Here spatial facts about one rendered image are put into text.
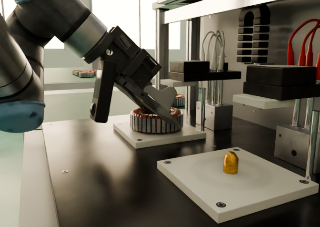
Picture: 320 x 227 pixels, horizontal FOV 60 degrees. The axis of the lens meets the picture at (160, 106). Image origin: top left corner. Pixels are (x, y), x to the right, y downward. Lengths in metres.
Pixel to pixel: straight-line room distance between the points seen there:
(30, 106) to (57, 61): 4.57
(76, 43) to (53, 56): 4.52
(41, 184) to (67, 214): 0.14
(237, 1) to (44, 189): 0.42
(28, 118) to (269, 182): 0.35
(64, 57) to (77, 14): 4.54
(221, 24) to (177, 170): 0.51
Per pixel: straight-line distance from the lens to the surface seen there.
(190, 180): 0.36
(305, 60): 0.45
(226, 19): 0.79
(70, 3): 0.50
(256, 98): 0.38
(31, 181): 0.47
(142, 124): 0.54
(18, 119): 0.46
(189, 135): 0.54
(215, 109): 0.61
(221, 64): 0.63
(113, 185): 0.38
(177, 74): 0.58
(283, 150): 0.49
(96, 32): 0.50
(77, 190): 0.38
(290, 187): 0.38
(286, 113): 0.64
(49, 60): 5.01
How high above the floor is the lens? 0.94
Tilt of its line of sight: 11 degrees down
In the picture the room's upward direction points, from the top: straight up
